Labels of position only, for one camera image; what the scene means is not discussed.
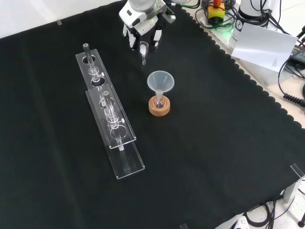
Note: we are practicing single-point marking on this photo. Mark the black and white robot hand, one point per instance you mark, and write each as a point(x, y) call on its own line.
point(133, 17)

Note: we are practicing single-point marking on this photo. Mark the clear plastic funnel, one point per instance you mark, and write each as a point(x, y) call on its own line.
point(160, 80)

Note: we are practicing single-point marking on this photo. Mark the clear acrylic funnel stand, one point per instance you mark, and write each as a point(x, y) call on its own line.
point(108, 86)

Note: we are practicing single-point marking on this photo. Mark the small round-bottom glass flask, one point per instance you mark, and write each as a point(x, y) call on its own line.
point(159, 101)

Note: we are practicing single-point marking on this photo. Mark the grey tape piece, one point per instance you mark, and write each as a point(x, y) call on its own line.
point(59, 23)

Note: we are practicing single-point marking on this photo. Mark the yellow stop button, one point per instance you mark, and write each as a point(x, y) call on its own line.
point(215, 13)

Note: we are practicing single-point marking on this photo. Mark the pale white board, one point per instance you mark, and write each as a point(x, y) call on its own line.
point(259, 45)

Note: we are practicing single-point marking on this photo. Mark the black bench cloth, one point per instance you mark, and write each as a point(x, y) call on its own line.
point(190, 143)

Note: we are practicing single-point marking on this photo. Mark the clear cloth clip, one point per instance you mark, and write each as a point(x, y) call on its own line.
point(184, 226)

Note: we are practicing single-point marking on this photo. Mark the white power strip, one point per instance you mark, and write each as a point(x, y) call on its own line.
point(240, 224)

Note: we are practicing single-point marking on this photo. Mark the grey metal bracket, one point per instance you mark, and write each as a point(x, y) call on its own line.
point(291, 188)

